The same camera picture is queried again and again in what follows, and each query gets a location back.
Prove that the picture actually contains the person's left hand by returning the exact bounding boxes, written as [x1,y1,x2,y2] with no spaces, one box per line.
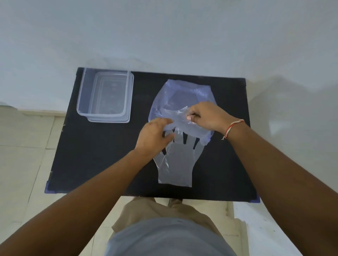
[134,118,176,161]

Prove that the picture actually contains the person's right hand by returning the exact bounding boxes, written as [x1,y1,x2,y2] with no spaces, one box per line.
[186,101,236,135]

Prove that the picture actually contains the translucent purple plastic bag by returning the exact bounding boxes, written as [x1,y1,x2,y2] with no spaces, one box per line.
[148,79,217,146]

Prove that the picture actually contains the person's right forearm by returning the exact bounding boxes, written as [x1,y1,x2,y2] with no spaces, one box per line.
[224,121,338,256]

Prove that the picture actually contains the person's left forearm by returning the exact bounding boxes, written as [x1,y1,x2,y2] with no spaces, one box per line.
[0,149,155,256]

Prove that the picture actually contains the clear plastic disposable glove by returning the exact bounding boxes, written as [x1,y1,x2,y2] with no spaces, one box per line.
[153,128,205,188]

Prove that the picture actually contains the clear plastic container lid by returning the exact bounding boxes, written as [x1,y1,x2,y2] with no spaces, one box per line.
[87,71,134,124]

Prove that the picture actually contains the beige trousers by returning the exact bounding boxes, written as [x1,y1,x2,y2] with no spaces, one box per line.
[111,196,223,238]

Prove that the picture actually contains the clear plastic container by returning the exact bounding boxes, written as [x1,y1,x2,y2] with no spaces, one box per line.
[76,68,132,118]

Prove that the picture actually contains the grey shirt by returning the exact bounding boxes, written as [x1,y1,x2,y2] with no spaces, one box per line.
[105,217,237,256]

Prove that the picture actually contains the red and white thread bracelet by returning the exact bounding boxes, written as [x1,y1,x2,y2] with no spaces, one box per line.
[221,119,245,140]

